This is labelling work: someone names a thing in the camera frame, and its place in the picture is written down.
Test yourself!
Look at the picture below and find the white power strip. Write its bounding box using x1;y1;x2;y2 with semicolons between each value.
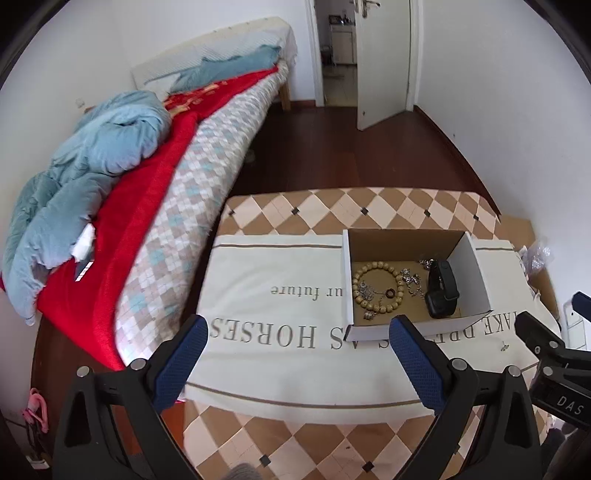
564;302;591;352

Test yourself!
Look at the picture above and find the black smart band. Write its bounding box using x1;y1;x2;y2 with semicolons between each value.
426;259;461;319

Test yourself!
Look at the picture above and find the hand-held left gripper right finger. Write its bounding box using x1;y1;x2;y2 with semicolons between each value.
389;315;542;480

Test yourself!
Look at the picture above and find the checkered bedspread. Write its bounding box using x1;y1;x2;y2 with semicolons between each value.
113;62;291;365

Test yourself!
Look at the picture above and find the brown cardboard sheet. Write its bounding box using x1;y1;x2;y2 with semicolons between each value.
499;215;561;324

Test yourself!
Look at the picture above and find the white padded headboard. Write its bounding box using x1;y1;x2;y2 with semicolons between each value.
130;17;298;90

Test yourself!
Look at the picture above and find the diamond pattern printed tablecloth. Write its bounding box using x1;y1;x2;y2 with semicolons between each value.
182;187;561;480

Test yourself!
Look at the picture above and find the teal blanket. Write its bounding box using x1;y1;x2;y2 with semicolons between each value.
170;45;282;93

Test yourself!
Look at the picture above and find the clear plastic bag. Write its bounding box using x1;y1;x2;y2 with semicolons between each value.
517;240;552;278

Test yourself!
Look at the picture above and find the pink plastic hanger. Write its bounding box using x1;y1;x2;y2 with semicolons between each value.
21;388;51;435

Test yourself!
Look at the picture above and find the white door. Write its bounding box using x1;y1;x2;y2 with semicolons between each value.
355;0;414;131

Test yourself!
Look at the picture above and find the blue crumpled duvet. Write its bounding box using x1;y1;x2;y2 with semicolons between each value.
2;90;174;326

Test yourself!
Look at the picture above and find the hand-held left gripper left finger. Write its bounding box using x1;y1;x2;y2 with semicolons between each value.
53;314;209;480

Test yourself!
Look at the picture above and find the white cabinet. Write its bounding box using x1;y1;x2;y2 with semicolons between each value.
330;14;358;65

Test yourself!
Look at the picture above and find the white cardboard box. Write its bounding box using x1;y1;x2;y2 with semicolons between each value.
341;228;495;341

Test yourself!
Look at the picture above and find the red blanket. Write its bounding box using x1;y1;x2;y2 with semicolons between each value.
37;65;280;372

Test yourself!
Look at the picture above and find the chunky silver chain bracelet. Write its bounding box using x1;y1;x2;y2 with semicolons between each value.
401;268;424;298

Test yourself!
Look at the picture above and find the wooden bead bracelet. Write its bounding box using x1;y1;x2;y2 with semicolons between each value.
352;261;406;315

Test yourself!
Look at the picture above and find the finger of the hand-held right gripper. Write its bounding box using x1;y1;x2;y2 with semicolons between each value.
571;291;591;321
514;311;591;371

